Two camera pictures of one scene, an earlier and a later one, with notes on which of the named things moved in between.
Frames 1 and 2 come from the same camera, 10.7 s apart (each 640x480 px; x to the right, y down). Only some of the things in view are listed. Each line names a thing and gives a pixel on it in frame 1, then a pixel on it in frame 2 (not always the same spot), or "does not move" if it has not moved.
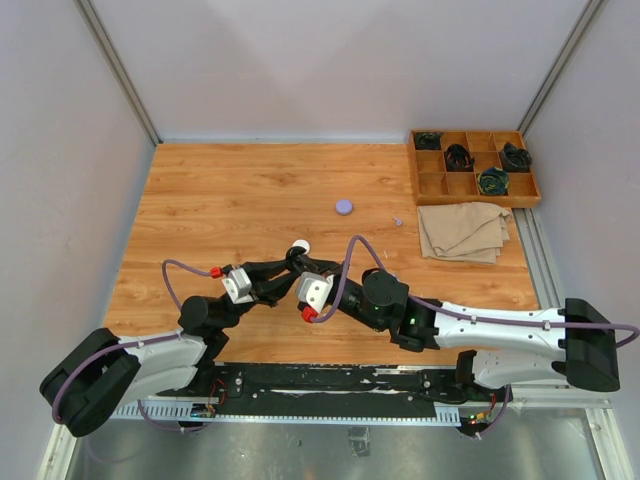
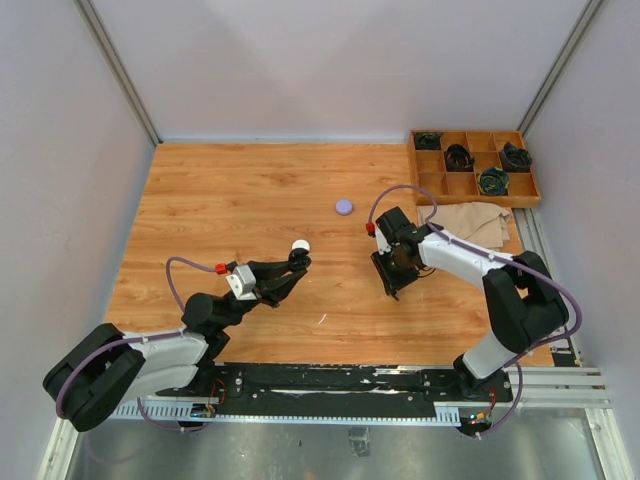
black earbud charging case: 293,253 does not move
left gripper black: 265,289 does not move
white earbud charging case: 302,243 does not move
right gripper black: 326,267 to 392,282
